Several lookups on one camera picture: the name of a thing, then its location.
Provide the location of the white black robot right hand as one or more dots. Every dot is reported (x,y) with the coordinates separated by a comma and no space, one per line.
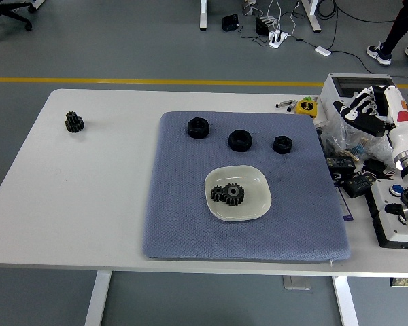
(403,132)

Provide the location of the large black gear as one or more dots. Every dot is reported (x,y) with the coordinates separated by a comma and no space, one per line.
(234,195)

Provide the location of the small black gear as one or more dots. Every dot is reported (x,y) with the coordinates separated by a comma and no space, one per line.
(215,195)

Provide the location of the white button control box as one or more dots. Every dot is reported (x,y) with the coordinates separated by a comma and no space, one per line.
(382,193)

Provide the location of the small black hex nut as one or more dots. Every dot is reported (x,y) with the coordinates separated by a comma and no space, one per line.
(282,146)

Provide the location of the black hex nut wide bore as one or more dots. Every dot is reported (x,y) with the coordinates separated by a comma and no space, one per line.
(239,144)

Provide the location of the black adapter box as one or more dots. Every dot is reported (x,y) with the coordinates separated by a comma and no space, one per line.
(230,22)

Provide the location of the large black threaded hex nut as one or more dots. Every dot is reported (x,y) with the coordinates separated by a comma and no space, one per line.
(198,128)

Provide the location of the small black component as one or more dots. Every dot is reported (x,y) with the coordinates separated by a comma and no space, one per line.
(374,165)

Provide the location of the clear plastic parts bag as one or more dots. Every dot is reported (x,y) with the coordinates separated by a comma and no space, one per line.
(336,136)

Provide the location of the black digital display module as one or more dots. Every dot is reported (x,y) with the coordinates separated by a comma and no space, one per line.
(340,162)
(358,185)

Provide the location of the white sheet with purple edge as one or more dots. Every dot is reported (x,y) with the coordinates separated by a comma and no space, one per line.
(346,208)

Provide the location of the yellow tape measure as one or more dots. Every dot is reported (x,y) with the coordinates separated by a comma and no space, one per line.
(306,107)

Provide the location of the person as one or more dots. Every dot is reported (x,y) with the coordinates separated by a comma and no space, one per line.
(399,27)

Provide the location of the black marker pen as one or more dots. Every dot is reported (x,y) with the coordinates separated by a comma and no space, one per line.
(291,106)

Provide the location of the white power adapter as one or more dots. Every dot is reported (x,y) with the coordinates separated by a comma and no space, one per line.
(322,50)

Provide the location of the white desk leg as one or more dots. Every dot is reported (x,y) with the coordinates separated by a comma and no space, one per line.
(204,15)
(311,15)

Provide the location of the white power strip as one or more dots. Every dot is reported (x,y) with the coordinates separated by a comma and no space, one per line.
(278,38)

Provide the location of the white square plate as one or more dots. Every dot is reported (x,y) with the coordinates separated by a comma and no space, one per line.
(251,190)

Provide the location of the black charger block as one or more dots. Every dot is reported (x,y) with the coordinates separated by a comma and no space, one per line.
(262,26)

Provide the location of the white table leg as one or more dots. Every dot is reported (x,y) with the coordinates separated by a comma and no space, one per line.
(345,302)
(98,299)

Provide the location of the grey under-table socket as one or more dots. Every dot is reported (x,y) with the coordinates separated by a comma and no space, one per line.
(296,282)

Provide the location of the blue-grey textured mat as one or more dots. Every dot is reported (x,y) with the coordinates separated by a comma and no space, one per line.
(183,203)

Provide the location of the black stepped double gear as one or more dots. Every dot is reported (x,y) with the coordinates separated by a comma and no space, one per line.
(75,123)

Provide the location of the black office chair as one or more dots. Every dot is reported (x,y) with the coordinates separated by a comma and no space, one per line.
(7,13)

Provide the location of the grey electrical enclosure box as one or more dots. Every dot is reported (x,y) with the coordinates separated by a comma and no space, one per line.
(330,95)

